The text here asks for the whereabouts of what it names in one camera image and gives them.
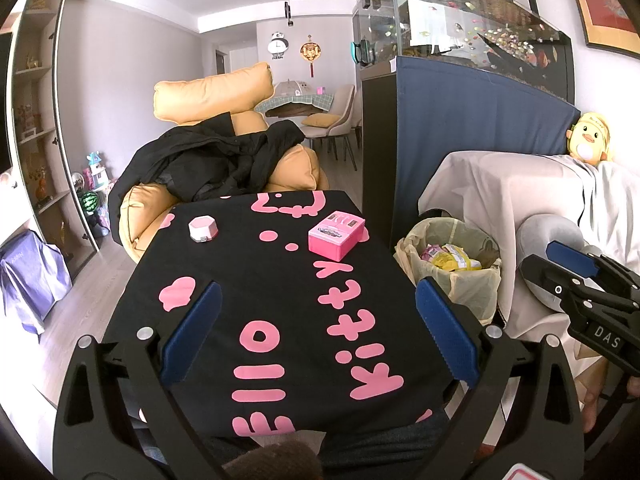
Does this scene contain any yellow duck plush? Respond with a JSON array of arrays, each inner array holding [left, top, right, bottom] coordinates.
[[566, 112, 615, 166]]

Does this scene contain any dining table with checked cloth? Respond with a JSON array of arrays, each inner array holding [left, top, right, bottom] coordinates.
[[255, 87, 335, 118]]

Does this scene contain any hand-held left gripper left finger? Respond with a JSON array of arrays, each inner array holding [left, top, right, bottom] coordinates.
[[52, 281, 226, 480]]

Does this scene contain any purple bag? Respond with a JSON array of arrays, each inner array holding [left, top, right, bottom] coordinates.
[[0, 227, 73, 336]]

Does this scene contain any blue cloth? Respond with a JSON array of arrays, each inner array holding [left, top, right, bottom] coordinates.
[[392, 55, 581, 241]]

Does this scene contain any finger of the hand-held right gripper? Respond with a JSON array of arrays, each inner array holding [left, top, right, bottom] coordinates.
[[546, 241, 640, 296], [520, 255, 640, 318]]

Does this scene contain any framed wall picture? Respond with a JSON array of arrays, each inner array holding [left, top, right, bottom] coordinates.
[[560, 0, 640, 56]]

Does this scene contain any teal tank device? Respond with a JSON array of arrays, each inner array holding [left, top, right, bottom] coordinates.
[[350, 39, 376, 67]]

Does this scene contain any black television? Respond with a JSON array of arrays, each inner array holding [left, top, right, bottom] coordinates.
[[0, 35, 13, 176]]

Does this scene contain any person's right hand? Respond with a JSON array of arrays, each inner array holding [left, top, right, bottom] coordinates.
[[582, 385, 609, 433]]

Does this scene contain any mesh food cover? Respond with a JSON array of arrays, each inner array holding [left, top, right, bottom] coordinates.
[[272, 79, 307, 98]]

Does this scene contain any tall display shelf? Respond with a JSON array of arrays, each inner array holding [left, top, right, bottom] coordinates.
[[5, 0, 101, 281]]

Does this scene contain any glass fish tank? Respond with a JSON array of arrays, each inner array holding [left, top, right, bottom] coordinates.
[[352, 0, 573, 106]]

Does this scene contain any pile of snack wrappers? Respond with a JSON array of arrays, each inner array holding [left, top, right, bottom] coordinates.
[[420, 242, 483, 272]]

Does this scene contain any waste bin with beige liner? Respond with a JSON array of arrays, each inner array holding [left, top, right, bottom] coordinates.
[[394, 217, 502, 323]]

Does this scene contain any white sofa sheet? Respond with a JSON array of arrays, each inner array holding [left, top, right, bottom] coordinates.
[[417, 150, 640, 396]]

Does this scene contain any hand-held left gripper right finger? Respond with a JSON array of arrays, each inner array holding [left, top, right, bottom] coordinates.
[[416, 276, 587, 480]]

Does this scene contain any black jacket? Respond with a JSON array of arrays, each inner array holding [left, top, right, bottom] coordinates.
[[109, 112, 307, 201]]

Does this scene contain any grey pillow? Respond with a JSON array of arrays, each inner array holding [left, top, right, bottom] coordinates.
[[515, 212, 601, 311]]

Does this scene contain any toy castle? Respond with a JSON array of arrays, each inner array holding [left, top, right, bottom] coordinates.
[[82, 152, 108, 193]]

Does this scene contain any yellow leather armchair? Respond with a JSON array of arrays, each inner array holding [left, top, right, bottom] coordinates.
[[120, 62, 328, 263]]

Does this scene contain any small pink white box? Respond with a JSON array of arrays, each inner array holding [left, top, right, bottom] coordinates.
[[188, 215, 221, 244]]

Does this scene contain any yellow seat cushion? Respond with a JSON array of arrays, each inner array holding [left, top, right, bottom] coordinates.
[[301, 112, 341, 128]]

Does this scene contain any black tank cabinet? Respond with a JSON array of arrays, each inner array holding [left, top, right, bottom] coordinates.
[[360, 74, 398, 231]]

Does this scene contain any beige dining chair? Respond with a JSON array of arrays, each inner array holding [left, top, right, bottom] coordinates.
[[302, 84, 362, 161]]

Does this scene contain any pink toy box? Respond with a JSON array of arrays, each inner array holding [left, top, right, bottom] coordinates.
[[307, 211, 368, 261]]

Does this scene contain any panda wall clock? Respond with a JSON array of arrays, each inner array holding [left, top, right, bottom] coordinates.
[[266, 32, 291, 61]]

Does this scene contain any brown furry object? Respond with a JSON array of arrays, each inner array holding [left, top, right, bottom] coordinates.
[[217, 440, 323, 480]]

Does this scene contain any hanging wall ornament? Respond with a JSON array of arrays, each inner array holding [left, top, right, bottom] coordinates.
[[300, 35, 323, 77]]

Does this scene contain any black cloth with pink print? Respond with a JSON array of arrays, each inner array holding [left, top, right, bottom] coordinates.
[[100, 190, 481, 443]]

